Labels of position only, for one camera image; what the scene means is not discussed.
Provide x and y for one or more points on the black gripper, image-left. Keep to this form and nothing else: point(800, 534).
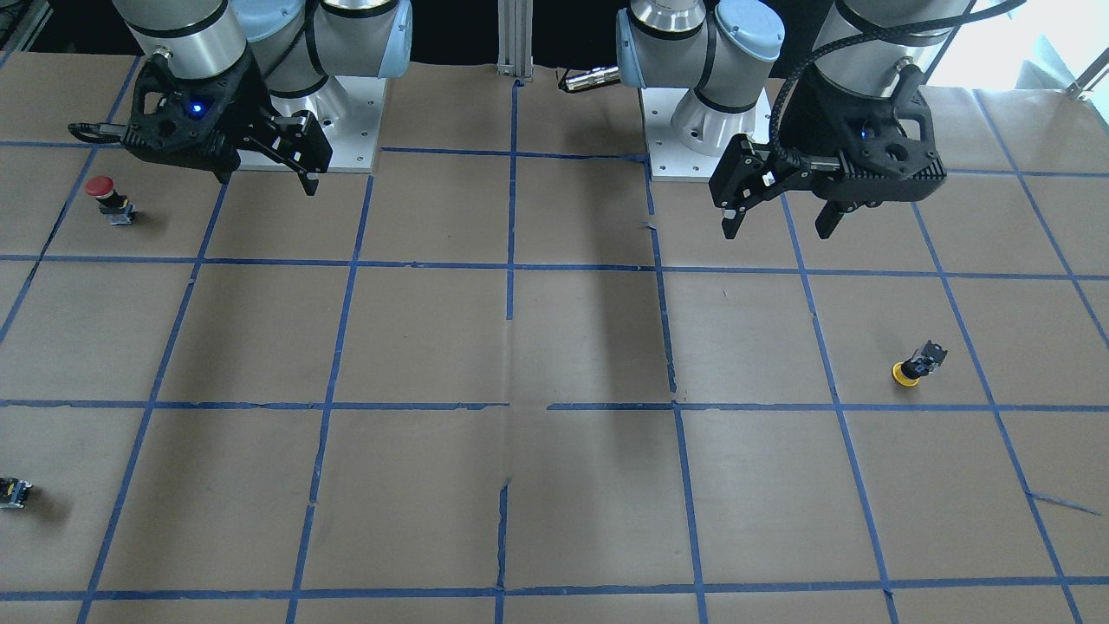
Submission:
point(249, 100)

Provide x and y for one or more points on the black gripper, image-right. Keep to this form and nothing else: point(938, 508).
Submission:
point(814, 113)

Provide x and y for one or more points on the yellow push button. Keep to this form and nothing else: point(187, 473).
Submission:
point(923, 362)

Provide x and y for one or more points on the red push button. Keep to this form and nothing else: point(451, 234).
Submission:
point(113, 206)

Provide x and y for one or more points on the silver base plate, image-left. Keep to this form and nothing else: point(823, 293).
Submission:
point(349, 109)

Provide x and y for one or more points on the silver base plate, image-right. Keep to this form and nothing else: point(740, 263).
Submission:
point(676, 147)

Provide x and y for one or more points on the silver cable connector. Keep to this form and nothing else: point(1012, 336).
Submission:
point(589, 80)

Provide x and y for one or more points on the aluminium frame post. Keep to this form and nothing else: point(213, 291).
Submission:
point(515, 22)

